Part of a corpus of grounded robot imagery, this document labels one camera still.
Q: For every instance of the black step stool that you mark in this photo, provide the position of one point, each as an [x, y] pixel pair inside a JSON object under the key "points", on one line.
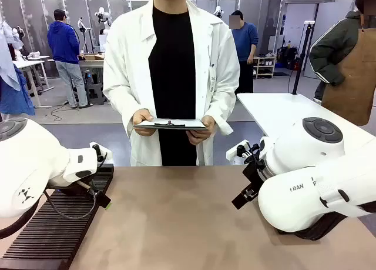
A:
{"points": [[95, 87]]}

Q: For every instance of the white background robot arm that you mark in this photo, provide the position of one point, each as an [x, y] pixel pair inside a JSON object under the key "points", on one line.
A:
{"points": [[102, 15]]}

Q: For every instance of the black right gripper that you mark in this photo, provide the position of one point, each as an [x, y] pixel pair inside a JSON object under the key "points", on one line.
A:
{"points": [[255, 174]]}

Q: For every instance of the person in brown apron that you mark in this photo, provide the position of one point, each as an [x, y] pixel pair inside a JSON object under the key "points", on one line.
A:
{"points": [[352, 76]]}

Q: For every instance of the person's right hand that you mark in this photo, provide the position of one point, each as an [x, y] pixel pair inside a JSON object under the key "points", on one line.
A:
{"points": [[143, 120]]}

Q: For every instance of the short black ribbed tray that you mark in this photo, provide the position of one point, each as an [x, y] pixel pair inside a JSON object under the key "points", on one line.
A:
{"points": [[323, 229]]}

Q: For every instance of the person in white lab coat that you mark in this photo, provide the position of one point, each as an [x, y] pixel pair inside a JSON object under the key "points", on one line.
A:
{"points": [[126, 61]]}

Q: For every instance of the person's left hand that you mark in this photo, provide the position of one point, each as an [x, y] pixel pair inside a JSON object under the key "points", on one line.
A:
{"points": [[201, 134]]}

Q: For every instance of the black tripod stand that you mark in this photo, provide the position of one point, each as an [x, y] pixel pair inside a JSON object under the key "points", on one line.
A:
{"points": [[302, 52]]}

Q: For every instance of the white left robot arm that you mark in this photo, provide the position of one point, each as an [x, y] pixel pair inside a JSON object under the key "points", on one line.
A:
{"points": [[29, 164]]}

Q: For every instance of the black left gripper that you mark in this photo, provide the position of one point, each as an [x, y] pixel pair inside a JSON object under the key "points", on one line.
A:
{"points": [[85, 186]]}

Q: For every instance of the black equipment cases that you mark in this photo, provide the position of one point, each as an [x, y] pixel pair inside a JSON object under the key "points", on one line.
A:
{"points": [[289, 58]]}

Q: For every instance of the white side table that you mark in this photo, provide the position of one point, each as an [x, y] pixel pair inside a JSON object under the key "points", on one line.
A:
{"points": [[279, 111]]}

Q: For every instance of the white-sleeved left forearm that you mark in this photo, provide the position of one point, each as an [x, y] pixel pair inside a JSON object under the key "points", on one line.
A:
{"points": [[226, 105]]}

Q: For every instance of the white background desk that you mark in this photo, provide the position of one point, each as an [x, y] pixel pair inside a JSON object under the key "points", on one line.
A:
{"points": [[30, 64]]}

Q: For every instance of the person in blue sweater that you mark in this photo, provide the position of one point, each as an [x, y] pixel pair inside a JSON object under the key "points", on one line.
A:
{"points": [[245, 40]]}

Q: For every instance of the grey clipboard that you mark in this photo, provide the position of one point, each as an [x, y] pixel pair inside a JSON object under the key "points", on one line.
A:
{"points": [[176, 125]]}

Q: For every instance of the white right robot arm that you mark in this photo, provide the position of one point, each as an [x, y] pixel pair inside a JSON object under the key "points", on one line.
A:
{"points": [[293, 193]]}

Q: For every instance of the long black ribbed tray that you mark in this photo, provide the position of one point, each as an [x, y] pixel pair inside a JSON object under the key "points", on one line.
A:
{"points": [[58, 228]]}

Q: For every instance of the white-sleeved right forearm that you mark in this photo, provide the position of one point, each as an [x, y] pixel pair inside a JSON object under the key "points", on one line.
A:
{"points": [[117, 102]]}

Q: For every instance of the white name badge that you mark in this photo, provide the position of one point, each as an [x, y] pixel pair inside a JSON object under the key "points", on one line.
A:
{"points": [[212, 78]]}

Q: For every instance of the blue hanging cloth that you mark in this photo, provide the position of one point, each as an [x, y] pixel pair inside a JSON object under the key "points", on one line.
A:
{"points": [[13, 93]]}

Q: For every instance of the wooden low shelf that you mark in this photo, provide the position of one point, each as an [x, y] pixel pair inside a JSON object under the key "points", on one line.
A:
{"points": [[264, 67]]}

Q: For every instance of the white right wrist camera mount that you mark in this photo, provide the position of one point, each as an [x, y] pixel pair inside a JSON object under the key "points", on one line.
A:
{"points": [[236, 151]]}

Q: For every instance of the person in blue hoodie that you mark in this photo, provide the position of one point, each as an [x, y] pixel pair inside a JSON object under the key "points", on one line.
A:
{"points": [[63, 46]]}

